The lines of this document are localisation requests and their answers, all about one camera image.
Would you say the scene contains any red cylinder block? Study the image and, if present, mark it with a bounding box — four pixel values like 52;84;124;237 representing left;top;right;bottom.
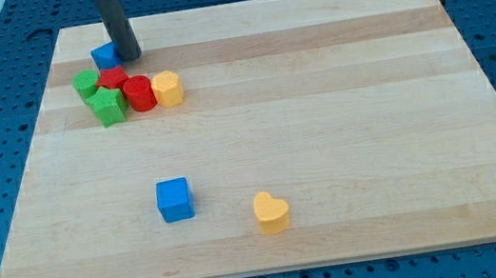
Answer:
122;75;157;112

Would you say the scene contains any blue triangle block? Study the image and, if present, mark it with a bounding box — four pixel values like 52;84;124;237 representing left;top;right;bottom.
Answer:
89;42;123;70

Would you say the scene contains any yellow hexagon block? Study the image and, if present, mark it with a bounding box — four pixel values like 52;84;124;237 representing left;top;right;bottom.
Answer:
150;70;185;108

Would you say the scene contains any light wooden board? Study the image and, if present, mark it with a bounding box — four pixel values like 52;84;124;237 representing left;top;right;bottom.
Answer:
0;0;496;278

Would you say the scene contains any green star block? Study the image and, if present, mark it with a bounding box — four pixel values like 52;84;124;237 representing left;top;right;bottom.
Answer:
87;87;129;127

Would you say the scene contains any yellow heart block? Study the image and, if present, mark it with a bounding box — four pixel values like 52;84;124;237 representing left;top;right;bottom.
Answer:
252;191;290;235

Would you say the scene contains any blue cube block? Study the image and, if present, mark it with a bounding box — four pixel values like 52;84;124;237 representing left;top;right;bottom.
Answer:
156;177;195;224

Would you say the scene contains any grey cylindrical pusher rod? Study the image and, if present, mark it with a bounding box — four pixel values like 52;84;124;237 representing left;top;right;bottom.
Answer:
92;0;142;62

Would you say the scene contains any red star block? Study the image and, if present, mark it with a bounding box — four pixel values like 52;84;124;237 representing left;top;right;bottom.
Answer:
96;66;129;89

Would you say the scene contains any green cylinder block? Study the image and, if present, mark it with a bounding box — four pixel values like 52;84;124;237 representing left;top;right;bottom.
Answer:
71;69;100;102

